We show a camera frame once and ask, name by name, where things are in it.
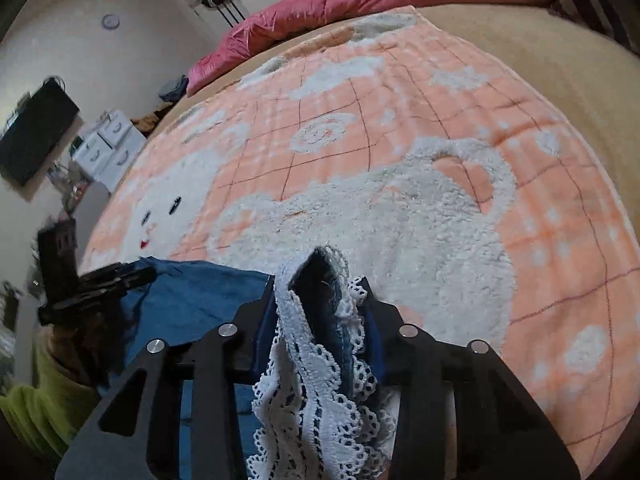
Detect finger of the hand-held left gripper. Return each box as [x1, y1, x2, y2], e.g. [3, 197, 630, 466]
[75, 262, 157, 295]
[39, 287, 126, 327]

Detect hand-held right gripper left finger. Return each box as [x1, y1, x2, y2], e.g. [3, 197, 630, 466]
[55, 276, 277, 480]

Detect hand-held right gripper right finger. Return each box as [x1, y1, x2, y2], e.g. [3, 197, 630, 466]
[359, 279, 582, 480]

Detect blue denim pants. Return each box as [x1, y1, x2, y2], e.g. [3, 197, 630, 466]
[97, 246, 401, 480]

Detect person's left forearm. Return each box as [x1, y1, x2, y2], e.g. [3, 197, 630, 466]
[0, 327, 108, 466]

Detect grey rounded panel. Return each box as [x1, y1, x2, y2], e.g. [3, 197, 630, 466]
[65, 180, 112, 232]

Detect white drawer cabinet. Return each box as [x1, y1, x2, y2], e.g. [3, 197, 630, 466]
[70, 109, 149, 194]

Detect brown plush toy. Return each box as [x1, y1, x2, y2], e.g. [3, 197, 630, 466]
[131, 107, 171, 134]

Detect pile of folded clothes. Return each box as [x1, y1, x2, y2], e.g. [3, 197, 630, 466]
[159, 76, 190, 104]

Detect orange bear print blanket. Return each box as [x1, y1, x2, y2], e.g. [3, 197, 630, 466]
[80, 5, 640, 476]

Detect striped dark pillow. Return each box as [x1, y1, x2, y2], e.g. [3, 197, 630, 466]
[550, 0, 632, 52]

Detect black wall television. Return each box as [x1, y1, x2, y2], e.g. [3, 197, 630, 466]
[0, 77, 81, 187]

